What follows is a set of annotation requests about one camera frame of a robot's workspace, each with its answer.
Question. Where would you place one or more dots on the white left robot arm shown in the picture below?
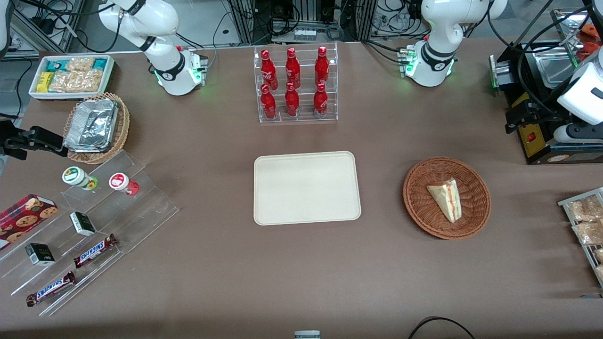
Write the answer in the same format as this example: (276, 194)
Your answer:
(438, 28)

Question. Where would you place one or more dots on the red cola bottle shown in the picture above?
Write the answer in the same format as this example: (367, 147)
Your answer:
(321, 66)
(320, 102)
(268, 104)
(292, 102)
(268, 70)
(292, 68)

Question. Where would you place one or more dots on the black countertop grill appliance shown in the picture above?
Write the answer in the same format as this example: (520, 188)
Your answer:
(541, 150)

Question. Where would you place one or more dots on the clear acrylic stepped display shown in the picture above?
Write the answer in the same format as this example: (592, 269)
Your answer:
(141, 207)

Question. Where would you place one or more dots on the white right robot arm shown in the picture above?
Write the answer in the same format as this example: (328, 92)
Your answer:
(155, 28)

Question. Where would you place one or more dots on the steel tray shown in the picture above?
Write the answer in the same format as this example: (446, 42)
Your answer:
(563, 28)

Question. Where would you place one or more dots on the Snickers chocolate bar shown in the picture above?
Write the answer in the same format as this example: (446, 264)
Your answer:
(94, 251)
(51, 288)

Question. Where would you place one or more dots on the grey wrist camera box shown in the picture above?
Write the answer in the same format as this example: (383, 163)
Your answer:
(577, 133)

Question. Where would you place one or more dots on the clear acrylic bottle rack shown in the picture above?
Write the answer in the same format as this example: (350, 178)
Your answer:
(306, 120)

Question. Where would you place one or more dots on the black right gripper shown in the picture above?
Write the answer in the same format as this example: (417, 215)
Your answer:
(10, 140)

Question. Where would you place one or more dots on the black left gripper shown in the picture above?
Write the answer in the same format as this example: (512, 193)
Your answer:
(540, 111)

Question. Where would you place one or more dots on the beige plastic tray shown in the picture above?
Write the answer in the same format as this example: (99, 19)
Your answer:
(306, 188)

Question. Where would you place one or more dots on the brown round wicker basket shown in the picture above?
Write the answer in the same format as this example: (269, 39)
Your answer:
(424, 207)

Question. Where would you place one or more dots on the triangle sandwich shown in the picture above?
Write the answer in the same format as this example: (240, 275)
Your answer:
(445, 200)

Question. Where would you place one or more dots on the clear cracker bag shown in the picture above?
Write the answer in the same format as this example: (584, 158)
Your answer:
(80, 65)
(75, 81)

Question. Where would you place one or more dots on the white power strip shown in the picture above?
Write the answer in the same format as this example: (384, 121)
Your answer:
(305, 34)

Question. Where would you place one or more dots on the red lid yoghurt cup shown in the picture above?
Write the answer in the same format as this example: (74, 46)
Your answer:
(122, 183)

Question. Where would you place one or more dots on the stack of foil trays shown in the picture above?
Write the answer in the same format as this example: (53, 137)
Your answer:
(92, 125)

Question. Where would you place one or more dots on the clear bag of pastry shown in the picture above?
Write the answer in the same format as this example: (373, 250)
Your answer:
(585, 209)
(589, 232)

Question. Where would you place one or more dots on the tan wicker basket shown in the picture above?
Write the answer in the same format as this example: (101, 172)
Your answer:
(121, 132)

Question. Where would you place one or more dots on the small grey device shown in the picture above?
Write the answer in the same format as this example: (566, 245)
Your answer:
(307, 334)

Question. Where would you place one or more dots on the green lid yoghurt cup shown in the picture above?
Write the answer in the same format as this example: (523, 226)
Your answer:
(77, 177)

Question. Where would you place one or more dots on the yellow snack pack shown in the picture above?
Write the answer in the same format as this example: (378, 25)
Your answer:
(44, 82)

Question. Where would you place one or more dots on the small black box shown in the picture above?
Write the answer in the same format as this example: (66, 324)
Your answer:
(83, 224)
(40, 254)

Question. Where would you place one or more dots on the red cookie box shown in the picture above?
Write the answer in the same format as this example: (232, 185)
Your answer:
(23, 217)

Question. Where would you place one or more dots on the white snack bin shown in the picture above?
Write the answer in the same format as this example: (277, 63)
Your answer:
(37, 94)

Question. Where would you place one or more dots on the teal snack pack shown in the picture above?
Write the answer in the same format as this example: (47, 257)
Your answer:
(100, 64)
(56, 65)

